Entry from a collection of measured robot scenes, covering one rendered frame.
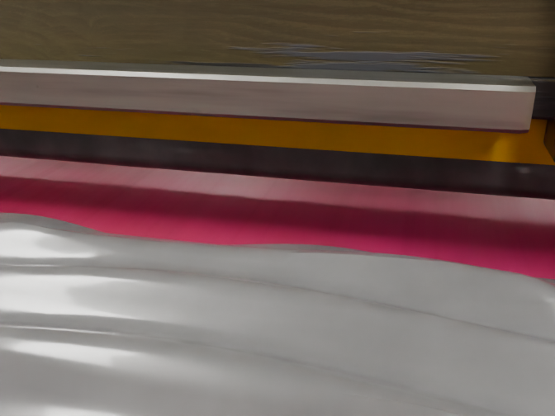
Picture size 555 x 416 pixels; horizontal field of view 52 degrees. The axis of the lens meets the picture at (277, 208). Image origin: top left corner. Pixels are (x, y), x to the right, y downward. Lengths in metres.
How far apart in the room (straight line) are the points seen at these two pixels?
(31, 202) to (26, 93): 0.03
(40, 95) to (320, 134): 0.08
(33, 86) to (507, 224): 0.13
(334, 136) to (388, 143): 0.01
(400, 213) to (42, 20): 0.11
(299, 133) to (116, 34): 0.06
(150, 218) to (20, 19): 0.07
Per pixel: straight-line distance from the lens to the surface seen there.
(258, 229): 0.15
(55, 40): 0.18
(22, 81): 0.17
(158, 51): 0.16
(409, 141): 0.16
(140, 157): 0.18
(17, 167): 0.22
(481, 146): 0.16
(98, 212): 0.17
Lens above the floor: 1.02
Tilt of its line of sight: 23 degrees down
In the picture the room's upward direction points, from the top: 1 degrees counter-clockwise
